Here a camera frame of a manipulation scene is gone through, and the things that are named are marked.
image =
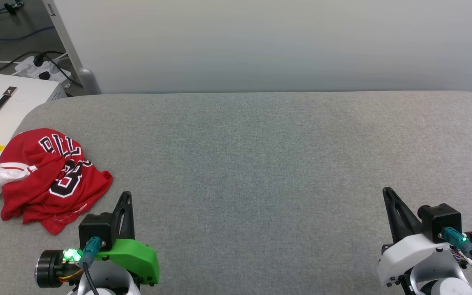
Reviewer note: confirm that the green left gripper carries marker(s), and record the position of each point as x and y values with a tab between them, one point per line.
137	256

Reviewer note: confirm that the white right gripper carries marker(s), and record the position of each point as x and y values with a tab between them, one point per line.
404	258

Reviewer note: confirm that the red Bulls basketball jersey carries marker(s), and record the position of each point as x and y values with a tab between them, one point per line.
27	196

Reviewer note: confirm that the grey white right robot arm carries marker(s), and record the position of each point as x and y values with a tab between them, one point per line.
453	289

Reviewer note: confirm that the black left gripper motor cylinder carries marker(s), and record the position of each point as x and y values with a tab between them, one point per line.
47	268

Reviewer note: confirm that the white metal equipment box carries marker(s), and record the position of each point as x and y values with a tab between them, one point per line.
23	98

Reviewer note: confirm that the black power plug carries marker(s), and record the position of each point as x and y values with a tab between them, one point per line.
38	60
44	76

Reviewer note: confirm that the white power strip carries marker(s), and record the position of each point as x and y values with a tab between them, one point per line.
23	67

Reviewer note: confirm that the white partition screen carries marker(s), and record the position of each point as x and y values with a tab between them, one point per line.
260	41

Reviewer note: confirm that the black clamp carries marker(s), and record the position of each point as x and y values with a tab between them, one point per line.
12	7

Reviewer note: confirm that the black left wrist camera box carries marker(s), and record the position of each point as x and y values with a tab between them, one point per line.
94	227

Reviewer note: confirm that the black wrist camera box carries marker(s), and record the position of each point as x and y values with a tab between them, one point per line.
441	221
94	227

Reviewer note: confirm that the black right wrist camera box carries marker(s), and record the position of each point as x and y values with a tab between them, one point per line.
441	221

